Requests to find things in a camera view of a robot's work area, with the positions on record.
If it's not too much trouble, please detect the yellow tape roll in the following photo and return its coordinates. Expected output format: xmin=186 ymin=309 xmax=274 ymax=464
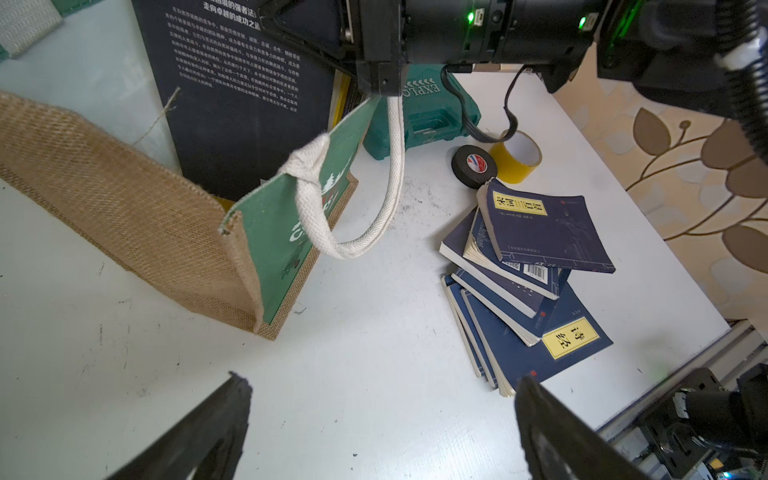
xmin=490 ymin=131 xmax=542 ymax=184

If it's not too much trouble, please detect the green plastic tool case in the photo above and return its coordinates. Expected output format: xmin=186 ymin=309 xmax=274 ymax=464
xmin=363 ymin=65 xmax=468 ymax=160

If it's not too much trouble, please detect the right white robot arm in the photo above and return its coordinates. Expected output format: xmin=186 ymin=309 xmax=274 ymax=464
xmin=254 ymin=0 xmax=767 ymax=159

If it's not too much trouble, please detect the black tape roll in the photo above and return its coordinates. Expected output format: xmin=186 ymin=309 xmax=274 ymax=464
xmin=451 ymin=145 xmax=498 ymax=190

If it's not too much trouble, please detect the navy blue book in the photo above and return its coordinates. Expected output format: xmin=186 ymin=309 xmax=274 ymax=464
xmin=477 ymin=178 xmax=616 ymax=274
xmin=441 ymin=275 xmax=613 ymax=397
xmin=439 ymin=208 xmax=570 ymax=346

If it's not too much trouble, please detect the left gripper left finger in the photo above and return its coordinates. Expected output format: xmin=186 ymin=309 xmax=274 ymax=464
xmin=110 ymin=372 xmax=252 ymax=479

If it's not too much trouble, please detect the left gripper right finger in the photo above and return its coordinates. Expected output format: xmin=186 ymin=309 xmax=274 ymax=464
xmin=515 ymin=377 xmax=646 ymax=479

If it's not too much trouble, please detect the black cover book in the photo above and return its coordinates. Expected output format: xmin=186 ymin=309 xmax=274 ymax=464
xmin=133 ymin=1 xmax=337 ymax=201

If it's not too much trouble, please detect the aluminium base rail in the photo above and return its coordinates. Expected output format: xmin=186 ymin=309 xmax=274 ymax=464
xmin=598 ymin=320 xmax=767 ymax=479

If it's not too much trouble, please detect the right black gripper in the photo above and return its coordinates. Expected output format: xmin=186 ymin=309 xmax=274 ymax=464
xmin=257 ymin=0 xmax=407 ymax=96

